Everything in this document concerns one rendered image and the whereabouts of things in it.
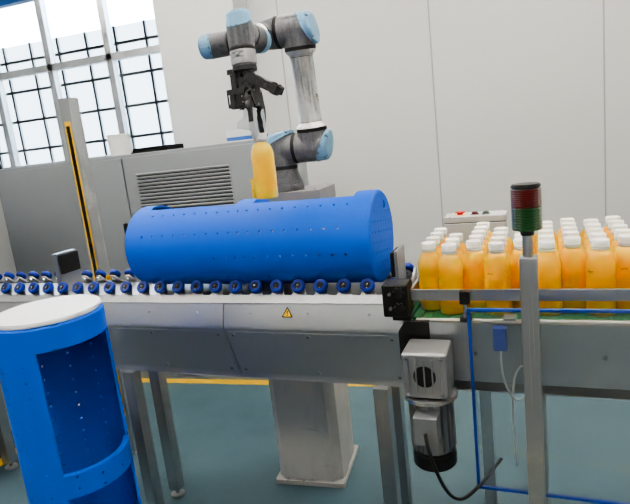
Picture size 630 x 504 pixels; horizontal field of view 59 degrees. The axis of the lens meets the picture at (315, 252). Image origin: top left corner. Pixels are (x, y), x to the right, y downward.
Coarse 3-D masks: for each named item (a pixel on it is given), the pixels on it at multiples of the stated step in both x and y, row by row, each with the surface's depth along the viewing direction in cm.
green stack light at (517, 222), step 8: (512, 208) 121; (528, 208) 118; (536, 208) 118; (512, 216) 121; (520, 216) 119; (528, 216) 118; (536, 216) 118; (512, 224) 121; (520, 224) 119; (528, 224) 118; (536, 224) 118
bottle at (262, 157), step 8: (256, 144) 162; (264, 144) 162; (256, 152) 161; (264, 152) 161; (272, 152) 163; (256, 160) 161; (264, 160) 161; (272, 160) 163; (256, 168) 162; (264, 168) 161; (272, 168) 163; (256, 176) 162; (264, 176) 162; (272, 176) 163; (256, 184) 163; (264, 184) 162; (272, 184) 163; (256, 192) 164; (264, 192) 162; (272, 192) 163
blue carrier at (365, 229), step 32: (128, 224) 193; (160, 224) 188; (192, 224) 182; (224, 224) 178; (256, 224) 173; (288, 224) 169; (320, 224) 165; (352, 224) 161; (384, 224) 174; (128, 256) 192; (160, 256) 187; (192, 256) 182; (224, 256) 177; (256, 256) 173; (288, 256) 169; (320, 256) 165; (352, 256) 162; (384, 256) 173
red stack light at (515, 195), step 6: (510, 192) 121; (516, 192) 118; (522, 192) 117; (528, 192) 117; (534, 192) 117; (540, 192) 118; (516, 198) 119; (522, 198) 118; (528, 198) 117; (534, 198) 117; (540, 198) 118; (516, 204) 119; (522, 204) 118; (528, 204) 117; (534, 204) 117; (540, 204) 118
